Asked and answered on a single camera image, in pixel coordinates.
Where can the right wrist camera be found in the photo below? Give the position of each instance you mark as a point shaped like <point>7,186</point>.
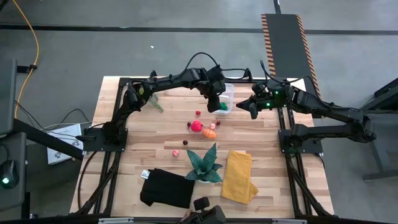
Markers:
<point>275,84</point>

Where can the white booklet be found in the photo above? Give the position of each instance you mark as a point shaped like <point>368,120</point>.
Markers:
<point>70,132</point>

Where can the black floor mat striped edges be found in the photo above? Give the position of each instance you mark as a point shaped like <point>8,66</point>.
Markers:
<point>289,46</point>

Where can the yellow cloth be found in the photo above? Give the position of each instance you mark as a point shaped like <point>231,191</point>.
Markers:
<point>237,177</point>

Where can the pink toy peach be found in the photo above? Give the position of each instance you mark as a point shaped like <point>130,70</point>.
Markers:
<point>175,153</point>
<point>212,126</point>

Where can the grey metal stand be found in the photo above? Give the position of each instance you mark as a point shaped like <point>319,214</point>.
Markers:
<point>377,161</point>

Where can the dark grey desk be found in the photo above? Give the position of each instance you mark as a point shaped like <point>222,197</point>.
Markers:
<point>7,93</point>

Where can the orange toy pepper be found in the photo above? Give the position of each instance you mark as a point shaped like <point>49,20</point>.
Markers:
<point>209,133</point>

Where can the clear plastic tupperware container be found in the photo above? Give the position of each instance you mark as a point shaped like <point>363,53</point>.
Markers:
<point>230,93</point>

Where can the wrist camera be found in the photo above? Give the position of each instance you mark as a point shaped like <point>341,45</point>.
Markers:
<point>275,84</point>
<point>215,74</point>

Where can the black cloth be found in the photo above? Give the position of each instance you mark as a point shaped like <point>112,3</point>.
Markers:
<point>168,189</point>

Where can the red toy pepper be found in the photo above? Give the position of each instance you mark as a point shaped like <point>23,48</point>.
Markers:
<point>196,126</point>

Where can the black diagonal desk beam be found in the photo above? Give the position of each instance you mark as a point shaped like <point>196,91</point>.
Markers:
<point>34,133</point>

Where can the green snake plant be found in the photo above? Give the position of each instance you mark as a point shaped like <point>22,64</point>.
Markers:
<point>203,169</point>

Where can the black aluminium table frame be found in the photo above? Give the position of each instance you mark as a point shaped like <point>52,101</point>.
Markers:
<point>239,81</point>

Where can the black clamp lever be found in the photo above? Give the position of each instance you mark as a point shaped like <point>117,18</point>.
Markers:
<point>85,137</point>

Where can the green toy bell pepper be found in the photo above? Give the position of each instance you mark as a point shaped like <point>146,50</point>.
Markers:
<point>224,107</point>

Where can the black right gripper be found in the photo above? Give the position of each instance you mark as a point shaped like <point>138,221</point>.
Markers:
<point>273,99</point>

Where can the silver bracket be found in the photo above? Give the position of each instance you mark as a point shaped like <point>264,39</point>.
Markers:
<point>289,221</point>
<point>115,221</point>

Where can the white round plant pot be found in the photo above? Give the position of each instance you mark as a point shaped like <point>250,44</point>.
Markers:
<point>205,181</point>

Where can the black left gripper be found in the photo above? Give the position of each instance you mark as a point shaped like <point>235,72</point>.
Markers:
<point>214,88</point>

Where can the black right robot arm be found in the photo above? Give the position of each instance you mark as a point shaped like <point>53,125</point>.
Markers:
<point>326,109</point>

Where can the black computer mouse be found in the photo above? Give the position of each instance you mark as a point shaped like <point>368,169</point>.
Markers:
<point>8,174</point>

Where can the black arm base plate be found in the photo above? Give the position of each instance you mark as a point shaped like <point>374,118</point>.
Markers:
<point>314,148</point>
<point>93,144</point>

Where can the black toy berry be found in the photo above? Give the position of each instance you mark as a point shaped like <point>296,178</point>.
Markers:
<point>185,142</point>

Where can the small succulent in dark pot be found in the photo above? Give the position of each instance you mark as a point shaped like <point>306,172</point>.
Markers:
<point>155,101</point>

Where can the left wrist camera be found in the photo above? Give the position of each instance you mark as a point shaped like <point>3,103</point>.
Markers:
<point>215,74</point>

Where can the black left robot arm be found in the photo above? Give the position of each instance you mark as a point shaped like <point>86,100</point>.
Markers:
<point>168,82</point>

